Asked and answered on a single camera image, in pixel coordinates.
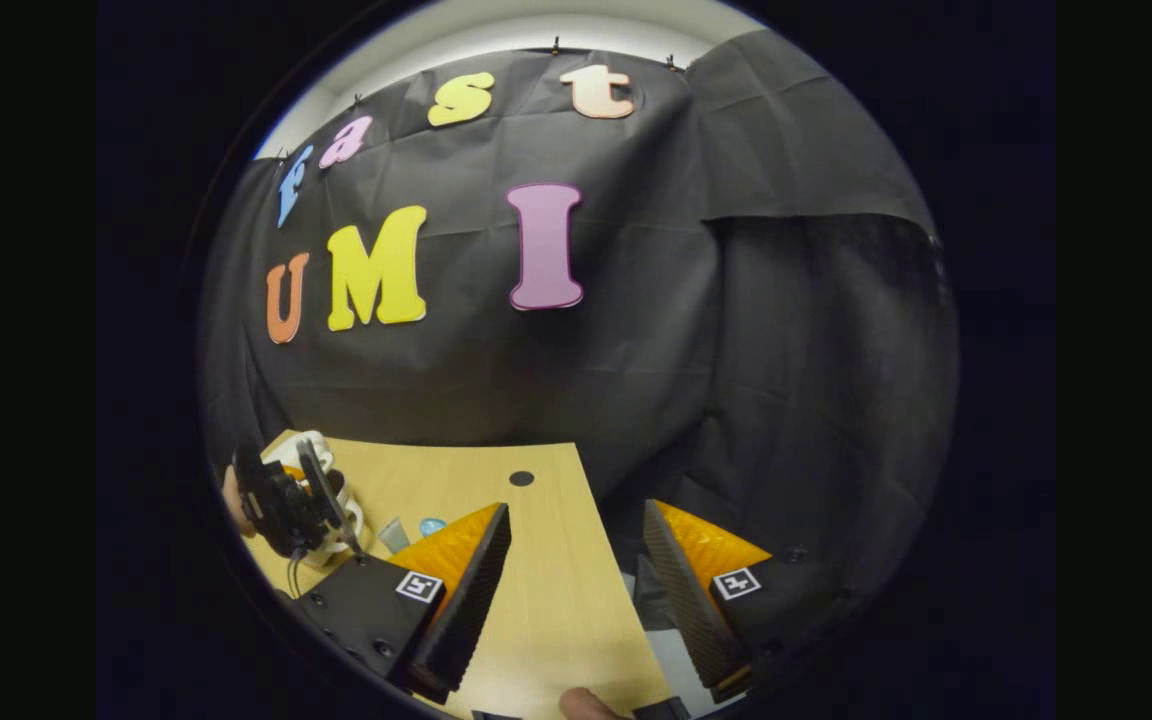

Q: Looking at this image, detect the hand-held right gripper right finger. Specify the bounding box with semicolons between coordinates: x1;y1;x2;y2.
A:
642;498;882;704

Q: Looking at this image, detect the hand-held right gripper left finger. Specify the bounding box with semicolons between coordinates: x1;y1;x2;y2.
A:
291;502;514;705

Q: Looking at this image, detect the white suitcase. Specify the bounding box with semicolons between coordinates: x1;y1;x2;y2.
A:
261;430;369;571

